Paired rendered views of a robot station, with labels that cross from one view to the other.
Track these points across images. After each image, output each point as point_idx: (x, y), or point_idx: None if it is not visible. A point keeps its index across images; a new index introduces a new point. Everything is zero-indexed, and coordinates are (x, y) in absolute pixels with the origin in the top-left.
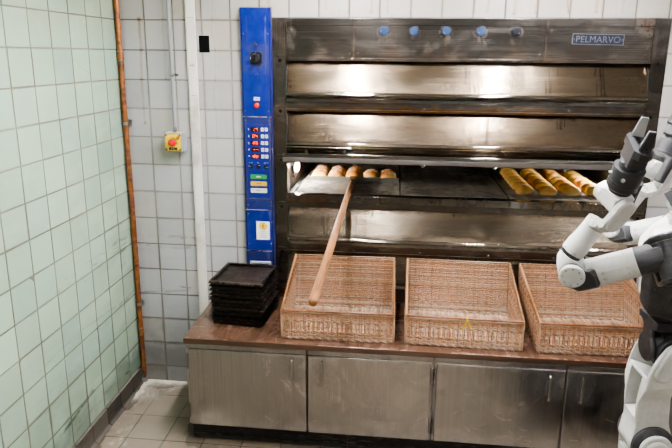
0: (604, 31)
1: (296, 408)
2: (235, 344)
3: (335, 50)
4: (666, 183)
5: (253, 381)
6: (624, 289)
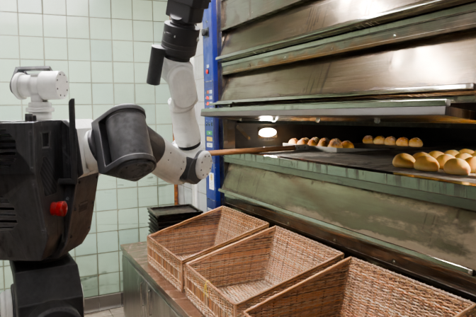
0: None
1: None
2: (129, 257)
3: (242, 14)
4: (169, 87)
5: (135, 294)
6: None
